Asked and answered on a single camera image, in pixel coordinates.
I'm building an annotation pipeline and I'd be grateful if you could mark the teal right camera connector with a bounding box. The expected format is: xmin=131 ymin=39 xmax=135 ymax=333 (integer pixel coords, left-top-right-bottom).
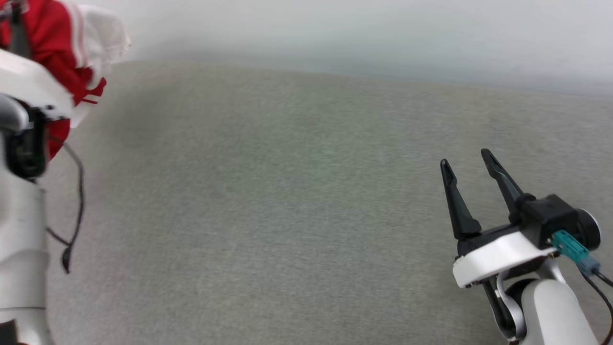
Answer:
xmin=551 ymin=229 xmax=602 ymax=276

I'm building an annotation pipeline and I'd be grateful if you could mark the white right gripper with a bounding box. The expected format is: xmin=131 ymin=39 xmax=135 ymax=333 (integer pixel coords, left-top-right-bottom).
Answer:
xmin=440 ymin=148 xmax=560 ymax=289

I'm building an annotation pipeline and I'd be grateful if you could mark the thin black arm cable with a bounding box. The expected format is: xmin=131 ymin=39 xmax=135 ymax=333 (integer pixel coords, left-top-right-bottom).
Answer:
xmin=45 ymin=137 xmax=86 ymax=275
xmin=582 ymin=268 xmax=613 ymax=345

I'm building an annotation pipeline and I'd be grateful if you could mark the red Bulls basketball jersey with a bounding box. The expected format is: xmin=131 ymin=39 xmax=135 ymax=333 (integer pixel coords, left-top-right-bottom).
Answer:
xmin=0 ymin=0 xmax=132 ymax=161

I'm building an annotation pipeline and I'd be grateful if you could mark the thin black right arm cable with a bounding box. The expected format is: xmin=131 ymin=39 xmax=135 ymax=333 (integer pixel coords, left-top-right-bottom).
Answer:
xmin=582 ymin=268 xmax=613 ymax=345

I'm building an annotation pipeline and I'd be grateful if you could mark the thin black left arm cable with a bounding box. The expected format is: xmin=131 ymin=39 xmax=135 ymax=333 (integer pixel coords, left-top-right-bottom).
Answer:
xmin=45 ymin=137 xmax=86 ymax=275

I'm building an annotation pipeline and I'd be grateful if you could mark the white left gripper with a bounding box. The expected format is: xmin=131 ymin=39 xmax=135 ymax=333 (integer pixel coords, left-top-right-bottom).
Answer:
xmin=0 ymin=2 xmax=76 ymax=121

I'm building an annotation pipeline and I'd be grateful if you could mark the grey fabric sofa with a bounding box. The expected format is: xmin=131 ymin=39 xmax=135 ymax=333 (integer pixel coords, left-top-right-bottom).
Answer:
xmin=36 ymin=60 xmax=613 ymax=345

